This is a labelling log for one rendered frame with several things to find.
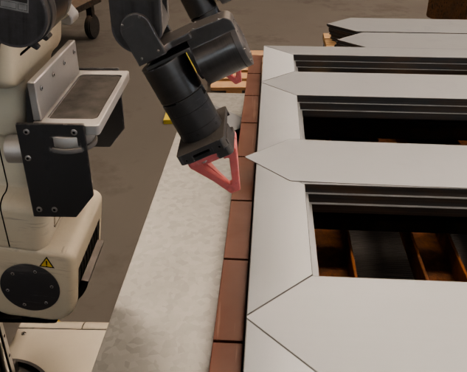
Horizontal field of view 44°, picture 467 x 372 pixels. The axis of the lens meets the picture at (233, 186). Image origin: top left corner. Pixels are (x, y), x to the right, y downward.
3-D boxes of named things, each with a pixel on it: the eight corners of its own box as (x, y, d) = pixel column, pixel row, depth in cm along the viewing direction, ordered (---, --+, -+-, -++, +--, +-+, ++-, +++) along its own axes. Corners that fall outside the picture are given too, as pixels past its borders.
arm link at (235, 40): (128, 4, 72) (113, 22, 64) (212, -39, 69) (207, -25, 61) (174, 88, 77) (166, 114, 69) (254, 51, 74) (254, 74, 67)
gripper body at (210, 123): (232, 116, 79) (206, 69, 76) (230, 150, 70) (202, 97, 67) (189, 135, 81) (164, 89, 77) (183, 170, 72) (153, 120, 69)
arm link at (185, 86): (142, 54, 73) (133, 69, 68) (189, 30, 71) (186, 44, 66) (168, 101, 76) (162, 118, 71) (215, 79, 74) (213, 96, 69)
